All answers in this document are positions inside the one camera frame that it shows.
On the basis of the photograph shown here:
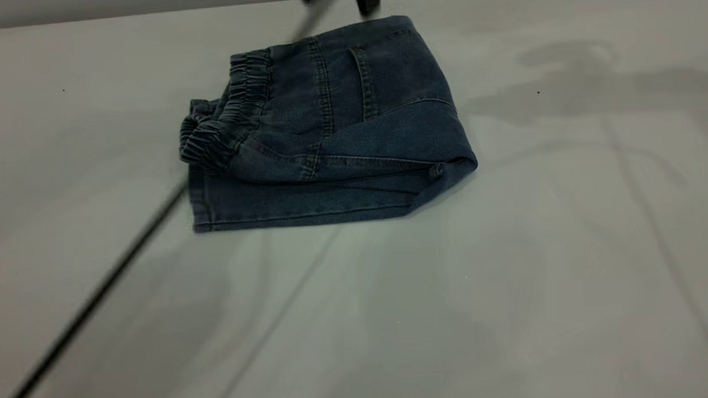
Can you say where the blue denim kids pants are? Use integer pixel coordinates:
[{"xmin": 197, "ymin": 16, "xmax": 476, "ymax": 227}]
[{"xmin": 174, "ymin": 12, "xmax": 481, "ymax": 234}]

